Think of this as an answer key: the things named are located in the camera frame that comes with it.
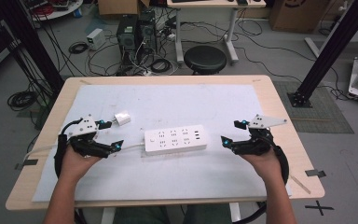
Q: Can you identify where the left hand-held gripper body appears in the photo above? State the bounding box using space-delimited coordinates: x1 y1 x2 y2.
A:
67 113 116 159

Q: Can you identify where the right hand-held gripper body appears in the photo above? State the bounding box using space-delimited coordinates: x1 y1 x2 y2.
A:
231 113 288 157

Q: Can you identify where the white power adapter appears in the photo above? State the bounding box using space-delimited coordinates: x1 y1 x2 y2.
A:
113 109 132 127

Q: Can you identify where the white power strip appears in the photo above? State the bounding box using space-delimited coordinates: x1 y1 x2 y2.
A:
143 124 209 157

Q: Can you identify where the person's right hand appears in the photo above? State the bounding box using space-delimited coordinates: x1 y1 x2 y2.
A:
240 147 286 185

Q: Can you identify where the person's left hand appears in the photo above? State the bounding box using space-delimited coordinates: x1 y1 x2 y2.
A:
57 144 104 183

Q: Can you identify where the light wooden table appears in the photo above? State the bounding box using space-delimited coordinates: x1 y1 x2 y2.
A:
5 74 326 212

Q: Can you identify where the grey tape strip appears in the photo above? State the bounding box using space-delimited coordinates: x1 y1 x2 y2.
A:
304 169 327 178
14 159 39 171

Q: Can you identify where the white table mat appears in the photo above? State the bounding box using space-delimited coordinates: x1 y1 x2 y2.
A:
32 83 293 203

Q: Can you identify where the grey floor mat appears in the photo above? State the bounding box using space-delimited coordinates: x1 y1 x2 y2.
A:
273 80 355 135

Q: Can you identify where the person's right leg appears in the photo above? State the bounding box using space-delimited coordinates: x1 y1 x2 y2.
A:
182 203 233 224

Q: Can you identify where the black round stool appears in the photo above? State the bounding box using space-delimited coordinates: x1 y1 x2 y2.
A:
184 45 227 76

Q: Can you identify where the white bench power supply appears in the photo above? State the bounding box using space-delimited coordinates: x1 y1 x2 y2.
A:
86 27 107 51

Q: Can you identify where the black computer tower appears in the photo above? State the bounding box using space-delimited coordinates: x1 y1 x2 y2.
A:
116 14 140 65
137 10 158 61

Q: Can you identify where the small cardboard box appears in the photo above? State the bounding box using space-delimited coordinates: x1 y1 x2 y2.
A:
97 0 150 17

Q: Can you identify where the round white table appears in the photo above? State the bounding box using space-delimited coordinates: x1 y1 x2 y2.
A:
21 0 84 22

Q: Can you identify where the large cardboard box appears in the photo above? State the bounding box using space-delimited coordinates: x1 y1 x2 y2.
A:
268 0 331 34

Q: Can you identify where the white desk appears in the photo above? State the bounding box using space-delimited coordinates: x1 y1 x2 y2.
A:
166 0 268 65

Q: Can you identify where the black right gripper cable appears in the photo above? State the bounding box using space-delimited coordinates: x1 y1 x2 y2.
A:
231 136 291 224

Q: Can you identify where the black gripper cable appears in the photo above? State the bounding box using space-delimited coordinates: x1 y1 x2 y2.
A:
53 119 77 181
231 136 291 224

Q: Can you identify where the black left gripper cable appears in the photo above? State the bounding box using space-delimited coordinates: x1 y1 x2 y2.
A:
53 119 77 181

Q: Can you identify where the coiled black cable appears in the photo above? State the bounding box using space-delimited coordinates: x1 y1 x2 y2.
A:
150 58 172 75
68 41 90 55
7 90 38 112

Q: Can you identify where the black aluminium stand post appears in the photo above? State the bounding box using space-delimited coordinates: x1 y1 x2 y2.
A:
0 0 65 94
287 0 358 108

